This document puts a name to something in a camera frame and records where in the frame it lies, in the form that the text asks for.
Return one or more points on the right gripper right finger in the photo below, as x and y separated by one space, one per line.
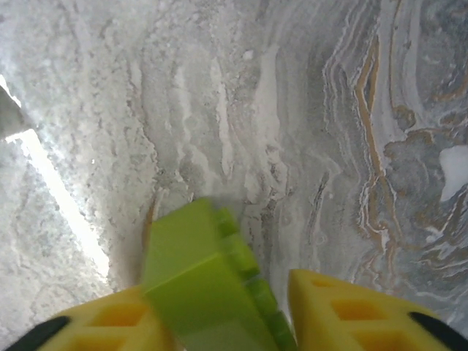
347 318

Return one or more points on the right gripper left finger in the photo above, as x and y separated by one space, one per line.
109 321

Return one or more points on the green lego brick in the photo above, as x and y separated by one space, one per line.
190 263

